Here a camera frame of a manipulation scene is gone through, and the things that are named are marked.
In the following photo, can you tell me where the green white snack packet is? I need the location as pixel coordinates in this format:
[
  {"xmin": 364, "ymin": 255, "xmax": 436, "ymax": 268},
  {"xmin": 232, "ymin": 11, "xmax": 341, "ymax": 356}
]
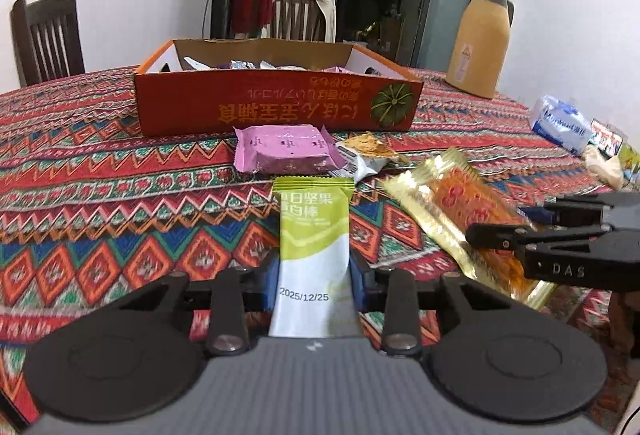
[{"xmin": 268, "ymin": 176, "xmax": 357, "ymax": 339}]

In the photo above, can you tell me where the small white orange snack packet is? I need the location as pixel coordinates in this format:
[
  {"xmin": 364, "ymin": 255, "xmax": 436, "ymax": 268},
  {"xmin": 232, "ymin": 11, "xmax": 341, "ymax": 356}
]
[{"xmin": 333, "ymin": 130, "xmax": 411, "ymax": 182}]

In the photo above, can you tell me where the pink snack packet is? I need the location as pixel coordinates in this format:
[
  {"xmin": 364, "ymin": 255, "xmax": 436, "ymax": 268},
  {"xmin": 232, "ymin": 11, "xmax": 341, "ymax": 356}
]
[{"xmin": 233, "ymin": 124, "xmax": 346, "ymax": 177}]

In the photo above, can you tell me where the white blue tissue pack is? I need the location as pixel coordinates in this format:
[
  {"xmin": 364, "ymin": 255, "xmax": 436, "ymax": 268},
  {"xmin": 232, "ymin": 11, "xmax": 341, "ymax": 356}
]
[{"xmin": 529, "ymin": 94, "xmax": 595, "ymax": 157}]

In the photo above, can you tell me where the colourful printed screen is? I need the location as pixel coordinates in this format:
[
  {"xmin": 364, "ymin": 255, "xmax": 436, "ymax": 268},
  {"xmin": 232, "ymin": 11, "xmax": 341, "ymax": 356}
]
[{"xmin": 589, "ymin": 117, "xmax": 626, "ymax": 157}]

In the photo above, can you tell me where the pile of assorted snack packets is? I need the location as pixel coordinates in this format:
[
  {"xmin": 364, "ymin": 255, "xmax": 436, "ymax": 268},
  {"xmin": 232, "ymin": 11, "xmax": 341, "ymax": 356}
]
[{"xmin": 180, "ymin": 56, "xmax": 354, "ymax": 73}]

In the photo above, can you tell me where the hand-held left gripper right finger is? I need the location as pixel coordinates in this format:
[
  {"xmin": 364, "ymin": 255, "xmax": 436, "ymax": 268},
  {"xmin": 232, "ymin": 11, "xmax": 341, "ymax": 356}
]
[{"xmin": 349, "ymin": 250, "xmax": 507, "ymax": 359}]

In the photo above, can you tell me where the yellow packet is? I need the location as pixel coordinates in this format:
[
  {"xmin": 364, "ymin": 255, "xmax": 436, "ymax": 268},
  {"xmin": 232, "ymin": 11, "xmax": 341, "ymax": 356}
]
[{"xmin": 618, "ymin": 146, "xmax": 640, "ymax": 192}]

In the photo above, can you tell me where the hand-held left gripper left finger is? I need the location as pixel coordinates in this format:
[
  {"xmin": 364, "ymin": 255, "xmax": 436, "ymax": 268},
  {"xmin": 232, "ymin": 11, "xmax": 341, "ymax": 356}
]
[{"xmin": 119, "ymin": 254, "xmax": 281, "ymax": 357}]

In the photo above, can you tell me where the gold orange snack packet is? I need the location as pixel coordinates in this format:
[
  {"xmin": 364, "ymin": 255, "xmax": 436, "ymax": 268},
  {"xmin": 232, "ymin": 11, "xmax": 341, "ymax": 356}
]
[{"xmin": 377, "ymin": 146, "xmax": 559, "ymax": 314}]

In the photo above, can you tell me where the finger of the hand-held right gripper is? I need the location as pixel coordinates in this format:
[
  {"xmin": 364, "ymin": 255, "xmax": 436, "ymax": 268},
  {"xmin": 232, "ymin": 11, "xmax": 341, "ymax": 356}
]
[
  {"xmin": 465, "ymin": 222, "xmax": 640, "ymax": 289},
  {"xmin": 519, "ymin": 192, "xmax": 640, "ymax": 229}
]

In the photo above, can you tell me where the red cardboard box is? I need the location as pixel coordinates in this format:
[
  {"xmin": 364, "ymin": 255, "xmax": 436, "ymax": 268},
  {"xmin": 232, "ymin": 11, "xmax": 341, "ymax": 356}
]
[{"xmin": 133, "ymin": 38, "xmax": 425, "ymax": 137}]

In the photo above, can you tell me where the dark wooden chair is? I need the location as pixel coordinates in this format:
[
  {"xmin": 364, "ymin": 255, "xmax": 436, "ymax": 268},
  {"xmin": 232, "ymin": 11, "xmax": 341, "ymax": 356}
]
[{"xmin": 9, "ymin": 0, "xmax": 86, "ymax": 89}]

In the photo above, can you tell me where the black lamp cable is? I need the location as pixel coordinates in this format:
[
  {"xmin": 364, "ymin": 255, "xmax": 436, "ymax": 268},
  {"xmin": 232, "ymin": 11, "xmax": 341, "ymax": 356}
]
[{"xmin": 201, "ymin": 0, "xmax": 215, "ymax": 40}]

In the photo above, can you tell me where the yellow thermos jug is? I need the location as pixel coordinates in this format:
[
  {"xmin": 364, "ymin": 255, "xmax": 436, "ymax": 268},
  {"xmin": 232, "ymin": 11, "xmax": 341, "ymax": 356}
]
[{"xmin": 444, "ymin": 0, "xmax": 516, "ymax": 100}]

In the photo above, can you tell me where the wooden chair with cloth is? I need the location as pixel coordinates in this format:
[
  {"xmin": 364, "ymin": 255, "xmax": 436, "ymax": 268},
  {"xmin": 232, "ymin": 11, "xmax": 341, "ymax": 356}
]
[{"xmin": 272, "ymin": 0, "xmax": 337, "ymax": 44}]

